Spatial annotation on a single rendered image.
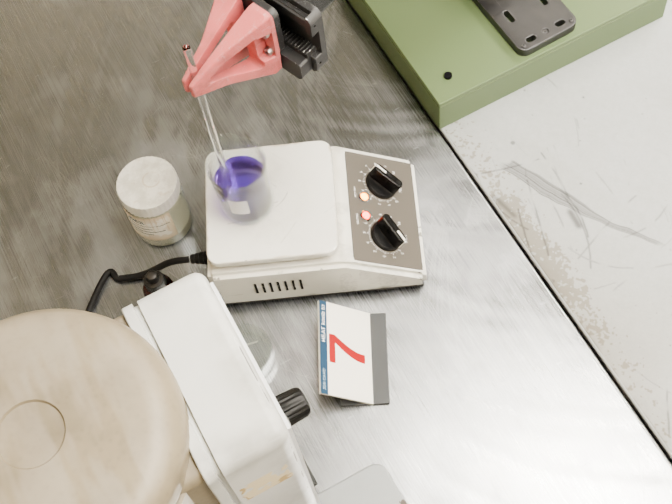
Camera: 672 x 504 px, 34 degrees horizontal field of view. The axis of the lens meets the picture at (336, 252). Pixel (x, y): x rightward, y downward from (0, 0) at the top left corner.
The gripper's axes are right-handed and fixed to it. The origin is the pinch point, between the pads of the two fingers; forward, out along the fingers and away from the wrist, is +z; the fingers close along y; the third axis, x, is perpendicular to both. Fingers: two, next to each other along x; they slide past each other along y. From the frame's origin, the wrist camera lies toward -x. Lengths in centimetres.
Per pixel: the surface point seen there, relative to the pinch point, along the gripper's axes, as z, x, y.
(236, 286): 4.7, 23.9, 3.4
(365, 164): -12.3, 23.2, 4.7
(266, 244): 0.9, 20.0, 4.5
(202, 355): 20.8, -31.2, 28.8
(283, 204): -3.1, 20.0, 2.9
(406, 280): -6.3, 26.2, 14.6
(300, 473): 21.1, -26.2, 33.1
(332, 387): 6.2, 25.5, 16.3
